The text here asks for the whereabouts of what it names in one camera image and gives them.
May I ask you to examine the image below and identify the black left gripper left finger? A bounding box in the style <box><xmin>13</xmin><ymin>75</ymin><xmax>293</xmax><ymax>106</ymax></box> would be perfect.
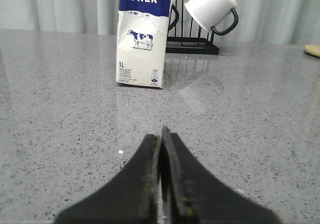
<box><xmin>54</xmin><ymin>134</ymin><xmax>160</xmax><ymax>224</ymax></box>

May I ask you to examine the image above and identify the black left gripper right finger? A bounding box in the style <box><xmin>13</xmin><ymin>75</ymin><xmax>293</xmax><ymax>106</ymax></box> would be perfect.
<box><xmin>161</xmin><ymin>126</ymin><xmax>281</xmax><ymax>224</ymax></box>

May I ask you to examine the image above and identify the blue white milk carton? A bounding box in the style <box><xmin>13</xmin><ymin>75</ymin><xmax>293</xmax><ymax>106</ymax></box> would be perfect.
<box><xmin>115</xmin><ymin>0</ymin><xmax>172</xmax><ymax>88</ymax></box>

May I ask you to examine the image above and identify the wooden mug tree stand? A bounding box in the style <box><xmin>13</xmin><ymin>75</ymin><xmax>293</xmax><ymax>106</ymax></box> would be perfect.
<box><xmin>304</xmin><ymin>44</ymin><xmax>320</xmax><ymax>58</ymax></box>

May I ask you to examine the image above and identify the white enamel mug right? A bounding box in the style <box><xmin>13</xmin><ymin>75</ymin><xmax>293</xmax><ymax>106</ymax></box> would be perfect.
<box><xmin>184</xmin><ymin>0</ymin><xmax>239</xmax><ymax>36</ymax></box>

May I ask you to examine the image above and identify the black wire mug rack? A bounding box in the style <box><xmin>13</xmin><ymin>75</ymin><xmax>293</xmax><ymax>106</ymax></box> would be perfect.
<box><xmin>165</xmin><ymin>0</ymin><xmax>219</xmax><ymax>55</ymax></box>

